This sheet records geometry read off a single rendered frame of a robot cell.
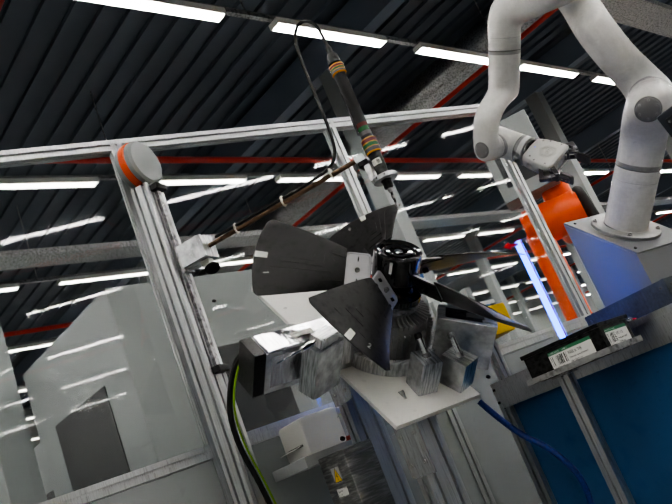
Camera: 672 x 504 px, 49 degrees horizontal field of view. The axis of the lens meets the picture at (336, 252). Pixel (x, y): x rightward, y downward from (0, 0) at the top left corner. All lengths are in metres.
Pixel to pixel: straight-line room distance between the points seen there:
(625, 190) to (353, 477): 1.06
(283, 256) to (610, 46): 1.01
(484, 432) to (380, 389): 1.00
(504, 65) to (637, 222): 0.57
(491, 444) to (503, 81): 1.28
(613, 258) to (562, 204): 3.73
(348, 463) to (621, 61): 1.26
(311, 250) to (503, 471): 1.25
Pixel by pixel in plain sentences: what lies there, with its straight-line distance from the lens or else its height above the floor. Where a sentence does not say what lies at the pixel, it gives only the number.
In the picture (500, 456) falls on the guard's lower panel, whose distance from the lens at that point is 2.77.
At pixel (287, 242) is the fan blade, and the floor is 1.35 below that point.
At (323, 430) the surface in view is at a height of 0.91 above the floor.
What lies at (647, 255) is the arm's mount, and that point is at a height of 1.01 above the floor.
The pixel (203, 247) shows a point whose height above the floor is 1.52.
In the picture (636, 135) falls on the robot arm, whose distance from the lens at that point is 2.11.
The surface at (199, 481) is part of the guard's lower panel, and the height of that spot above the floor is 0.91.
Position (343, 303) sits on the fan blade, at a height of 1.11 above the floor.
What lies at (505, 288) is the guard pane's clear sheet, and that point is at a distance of 3.05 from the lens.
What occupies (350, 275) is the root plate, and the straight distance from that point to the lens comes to 1.84.
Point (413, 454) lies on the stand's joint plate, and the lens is 1.83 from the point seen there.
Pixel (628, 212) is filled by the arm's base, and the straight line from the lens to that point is 2.19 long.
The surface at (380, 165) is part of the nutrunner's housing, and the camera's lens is 1.97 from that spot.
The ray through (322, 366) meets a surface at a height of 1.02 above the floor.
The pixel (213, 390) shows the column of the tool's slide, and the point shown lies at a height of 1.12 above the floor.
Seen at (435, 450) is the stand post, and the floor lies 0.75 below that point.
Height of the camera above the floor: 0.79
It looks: 15 degrees up
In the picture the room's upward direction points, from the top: 22 degrees counter-clockwise
